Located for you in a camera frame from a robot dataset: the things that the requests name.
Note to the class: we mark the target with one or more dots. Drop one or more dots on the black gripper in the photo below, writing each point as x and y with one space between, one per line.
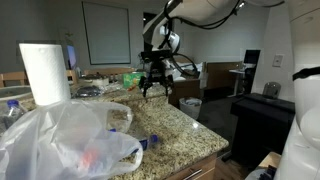
156 71

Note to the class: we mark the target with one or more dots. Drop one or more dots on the black stand cabinet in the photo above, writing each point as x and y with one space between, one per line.
262 127

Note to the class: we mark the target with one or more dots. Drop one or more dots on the clear plastic bag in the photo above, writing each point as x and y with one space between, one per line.
72 140

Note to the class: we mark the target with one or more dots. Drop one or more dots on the white paper towel roll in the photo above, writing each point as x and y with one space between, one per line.
46 71

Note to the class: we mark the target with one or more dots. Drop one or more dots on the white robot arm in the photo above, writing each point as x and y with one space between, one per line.
301 155

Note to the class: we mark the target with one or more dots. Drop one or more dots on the clear bottle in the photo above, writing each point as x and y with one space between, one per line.
147 141

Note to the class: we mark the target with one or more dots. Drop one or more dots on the green tissue box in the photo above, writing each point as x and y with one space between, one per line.
130 79

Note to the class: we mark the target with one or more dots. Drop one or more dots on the wall outlet plate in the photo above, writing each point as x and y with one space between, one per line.
278 59

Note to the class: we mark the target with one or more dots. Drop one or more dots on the bottle far left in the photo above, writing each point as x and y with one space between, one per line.
11 112

